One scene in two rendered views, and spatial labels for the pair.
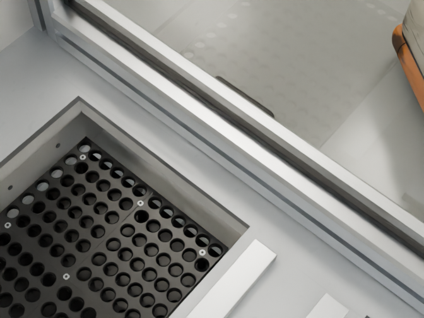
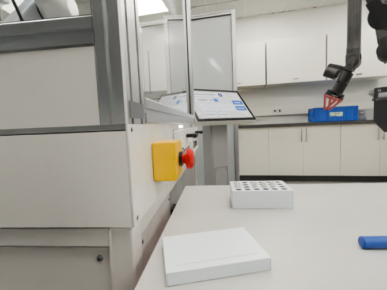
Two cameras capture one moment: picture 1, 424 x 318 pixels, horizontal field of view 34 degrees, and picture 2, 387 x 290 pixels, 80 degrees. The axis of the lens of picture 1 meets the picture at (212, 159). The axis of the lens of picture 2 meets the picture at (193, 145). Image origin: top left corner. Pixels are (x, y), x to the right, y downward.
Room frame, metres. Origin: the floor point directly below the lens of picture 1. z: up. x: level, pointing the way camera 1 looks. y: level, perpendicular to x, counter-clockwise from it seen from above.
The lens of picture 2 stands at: (-0.19, -0.94, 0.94)
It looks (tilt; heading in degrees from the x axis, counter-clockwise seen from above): 5 degrees down; 59
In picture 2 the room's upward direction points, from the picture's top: 2 degrees counter-clockwise
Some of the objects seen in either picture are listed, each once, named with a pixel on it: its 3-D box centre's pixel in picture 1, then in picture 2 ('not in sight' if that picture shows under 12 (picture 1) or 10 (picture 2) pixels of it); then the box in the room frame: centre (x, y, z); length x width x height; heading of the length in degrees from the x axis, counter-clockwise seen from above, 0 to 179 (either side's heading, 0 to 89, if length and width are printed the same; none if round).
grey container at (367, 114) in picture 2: not in sight; (376, 114); (4.10, 0.70, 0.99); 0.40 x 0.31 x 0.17; 137
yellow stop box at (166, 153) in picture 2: not in sight; (169, 159); (0.00, -0.53, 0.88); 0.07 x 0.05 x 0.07; 53
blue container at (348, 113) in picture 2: not in sight; (331, 114); (3.57, 1.09, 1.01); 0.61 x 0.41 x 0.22; 137
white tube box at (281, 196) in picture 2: not in sight; (258, 193); (0.19, -0.58, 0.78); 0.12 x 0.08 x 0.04; 143
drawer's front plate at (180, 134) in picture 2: not in sight; (184, 145); (0.18, -0.26, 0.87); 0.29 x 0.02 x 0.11; 53
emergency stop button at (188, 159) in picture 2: not in sight; (186, 158); (0.02, -0.55, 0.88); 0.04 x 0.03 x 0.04; 53
